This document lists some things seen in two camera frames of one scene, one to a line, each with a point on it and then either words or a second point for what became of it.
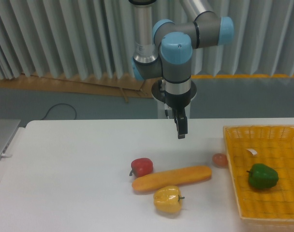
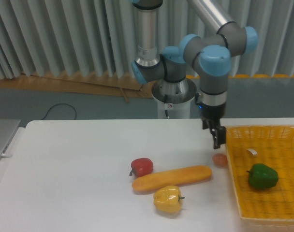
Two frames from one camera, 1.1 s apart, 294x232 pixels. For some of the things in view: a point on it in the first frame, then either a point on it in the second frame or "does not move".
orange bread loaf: x=171 y=178 does not move
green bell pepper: x=261 y=176 does not move
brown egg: x=219 y=160 does not move
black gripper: x=179 y=101 -> x=211 y=116
